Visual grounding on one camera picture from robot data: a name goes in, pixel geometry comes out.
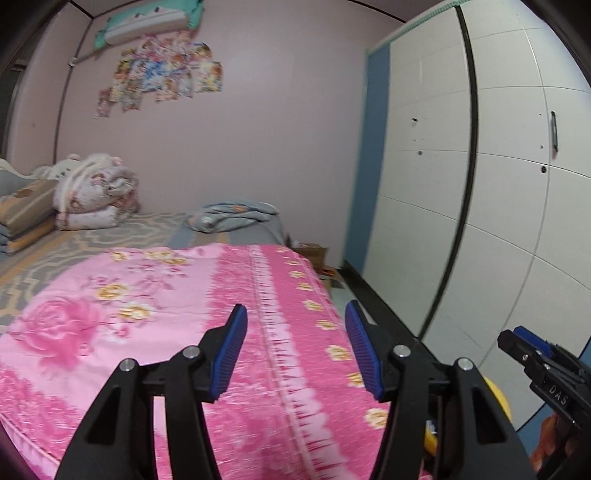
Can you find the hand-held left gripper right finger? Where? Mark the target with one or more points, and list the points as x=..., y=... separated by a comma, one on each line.
x=364, y=350

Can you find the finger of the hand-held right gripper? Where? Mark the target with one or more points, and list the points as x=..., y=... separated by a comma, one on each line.
x=535, y=339
x=515, y=346

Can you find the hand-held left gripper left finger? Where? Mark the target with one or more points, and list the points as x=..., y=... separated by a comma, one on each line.
x=228, y=355

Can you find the yellow-rimmed black bin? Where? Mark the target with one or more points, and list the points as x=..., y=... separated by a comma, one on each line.
x=496, y=392

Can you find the person's right hand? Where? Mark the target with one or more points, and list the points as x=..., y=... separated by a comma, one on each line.
x=551, y=438

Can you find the small open cardboard box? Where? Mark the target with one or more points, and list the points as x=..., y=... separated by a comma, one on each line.
x=332, y=276

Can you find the pink floral blanket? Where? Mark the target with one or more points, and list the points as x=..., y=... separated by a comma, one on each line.
x=138, y=314

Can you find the brown cardboard box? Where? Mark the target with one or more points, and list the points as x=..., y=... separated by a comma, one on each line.
x=311, y=251

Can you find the folded grey blanket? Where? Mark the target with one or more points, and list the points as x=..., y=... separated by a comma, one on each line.
x=231, y=214

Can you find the white wardrobe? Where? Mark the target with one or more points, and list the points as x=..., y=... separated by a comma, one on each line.
x=485, y=184

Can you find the grey patterned bed sheet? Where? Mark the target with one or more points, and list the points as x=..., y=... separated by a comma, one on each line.
x=55, y=249

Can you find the folded floral quilt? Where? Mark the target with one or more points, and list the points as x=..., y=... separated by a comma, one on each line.
x=99, y=198

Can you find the white plush toy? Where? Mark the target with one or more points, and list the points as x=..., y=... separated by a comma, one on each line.
x=74, y=166

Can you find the folded striped quilt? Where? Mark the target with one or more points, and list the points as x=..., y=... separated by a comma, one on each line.
x=23, y=217

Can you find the grey tufted bed headboard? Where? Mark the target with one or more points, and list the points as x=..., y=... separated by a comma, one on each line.
x=14, y=170

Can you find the air conditioner with green cover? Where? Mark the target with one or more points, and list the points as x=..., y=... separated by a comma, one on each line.
x=147, y=23

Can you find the cartoon wall posters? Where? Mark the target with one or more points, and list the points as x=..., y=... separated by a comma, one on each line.
x=161, y=74

